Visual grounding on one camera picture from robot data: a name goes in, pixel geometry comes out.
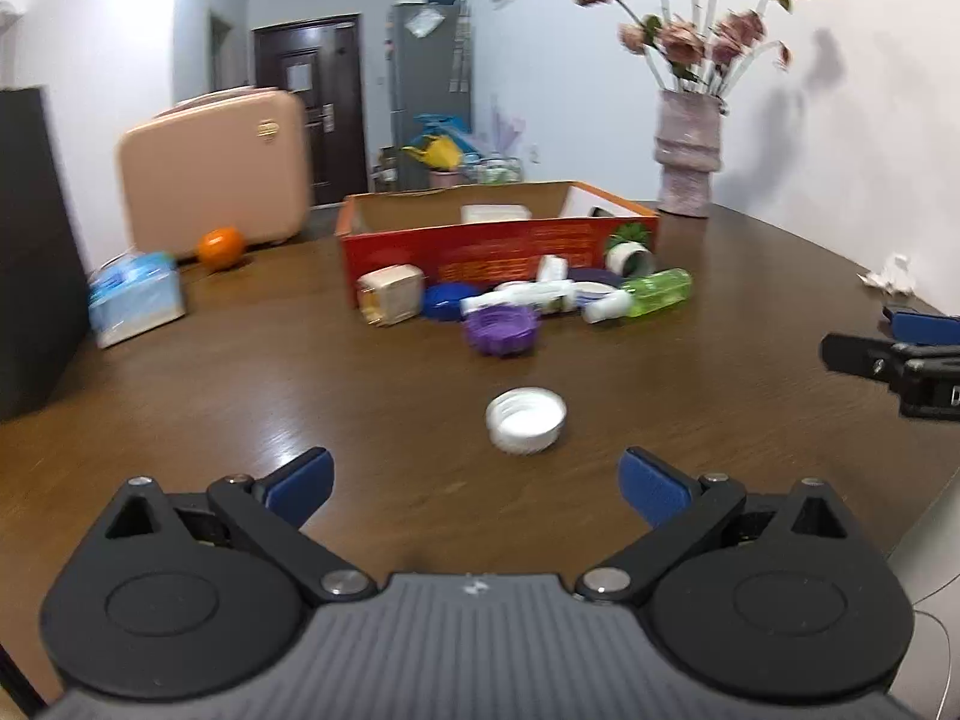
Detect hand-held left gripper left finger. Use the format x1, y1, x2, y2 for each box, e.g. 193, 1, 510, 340
103, 446, 378, 602

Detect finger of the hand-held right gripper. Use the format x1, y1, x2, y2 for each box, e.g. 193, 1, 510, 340
881, 305, 960, 350
820, 332, 912, 392

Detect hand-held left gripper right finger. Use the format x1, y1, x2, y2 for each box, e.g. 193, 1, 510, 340
574, 446, 857, 604

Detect white plastic lid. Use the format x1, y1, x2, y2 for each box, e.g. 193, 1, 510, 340
485, 387, 568, 455

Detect white cylindrical container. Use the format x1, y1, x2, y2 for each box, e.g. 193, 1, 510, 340
606, 240, 658, 278

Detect blue plastic lid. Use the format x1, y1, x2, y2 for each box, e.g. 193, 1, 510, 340
421, 283, 481, 323

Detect red cardboard box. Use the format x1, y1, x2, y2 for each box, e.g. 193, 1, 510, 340
335, 180, 661, 309

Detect crumpled white tissue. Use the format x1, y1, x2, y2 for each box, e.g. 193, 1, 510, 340
857, 253, 917, 294

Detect white squat bottle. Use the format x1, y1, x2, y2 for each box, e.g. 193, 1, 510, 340
583, 291, 635, 324

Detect green plastic bottle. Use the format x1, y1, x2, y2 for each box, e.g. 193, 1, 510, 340
621, 268, 693, 318

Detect cream square box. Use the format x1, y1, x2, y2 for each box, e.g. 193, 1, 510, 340
356, 264, 427, 327

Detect purple plastic lid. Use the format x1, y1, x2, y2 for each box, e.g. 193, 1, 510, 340
463, 305, 542, 358

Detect long white tube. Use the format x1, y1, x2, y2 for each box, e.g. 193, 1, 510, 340
459, 280, 578, 318

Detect blue tissue pack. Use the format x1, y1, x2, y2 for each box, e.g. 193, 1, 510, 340
88, 251, 187, 350

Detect orange fruit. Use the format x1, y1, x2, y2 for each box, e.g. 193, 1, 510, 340
197, 227, 247, 273

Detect pink textured vase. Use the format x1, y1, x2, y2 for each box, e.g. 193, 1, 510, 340
654, 88, 728, 219

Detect white rectangular box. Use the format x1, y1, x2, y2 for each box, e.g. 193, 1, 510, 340
460, 203, 535, 225

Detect pink suitcase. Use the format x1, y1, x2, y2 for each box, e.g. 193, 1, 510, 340
116, 88, 314, 260

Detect large black paper bag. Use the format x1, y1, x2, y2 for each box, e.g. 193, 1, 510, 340
0, 88, 91, 422

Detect dried pink flowers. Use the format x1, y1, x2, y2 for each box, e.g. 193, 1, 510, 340
568, 0, 818, 100

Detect blue and yellow toy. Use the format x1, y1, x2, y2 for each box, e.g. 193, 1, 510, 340
401, 114, 478, 170

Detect purple wrapped bouquet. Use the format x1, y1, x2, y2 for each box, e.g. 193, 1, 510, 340
480, 94, 527, 160

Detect dark brown door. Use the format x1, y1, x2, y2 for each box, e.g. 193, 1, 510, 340
253, 13, 366, 208

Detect grey refrigerator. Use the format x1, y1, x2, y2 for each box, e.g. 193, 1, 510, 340
386, 0, 475, 192

